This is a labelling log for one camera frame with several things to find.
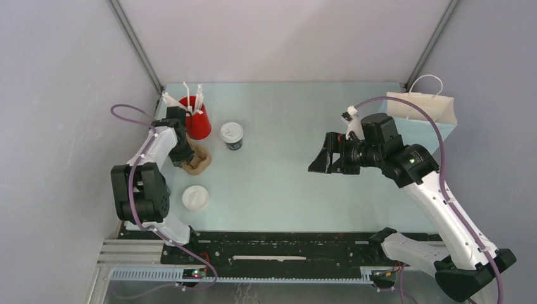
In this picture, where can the white lid stack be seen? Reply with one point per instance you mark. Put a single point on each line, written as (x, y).
(195, 198)

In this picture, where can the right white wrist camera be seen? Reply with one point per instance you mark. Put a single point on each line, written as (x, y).
(354, 126)

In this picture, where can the brown cardboard tray stack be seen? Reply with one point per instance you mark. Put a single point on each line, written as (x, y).
(200, 162)

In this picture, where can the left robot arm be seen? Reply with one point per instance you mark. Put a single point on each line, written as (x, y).
(140, 190)

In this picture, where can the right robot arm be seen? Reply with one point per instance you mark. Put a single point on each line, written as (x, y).
(469, 261)

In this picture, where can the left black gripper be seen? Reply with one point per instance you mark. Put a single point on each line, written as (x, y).
(187, 156)

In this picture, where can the red cup holder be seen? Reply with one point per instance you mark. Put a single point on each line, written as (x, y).
(199, 126)

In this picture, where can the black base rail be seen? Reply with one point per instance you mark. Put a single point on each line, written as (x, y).
(342, 257)

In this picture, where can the white paper bag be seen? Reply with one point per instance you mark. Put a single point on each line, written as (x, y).
(439, 108)

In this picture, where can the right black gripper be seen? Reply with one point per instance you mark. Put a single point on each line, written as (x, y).
(335, 142)

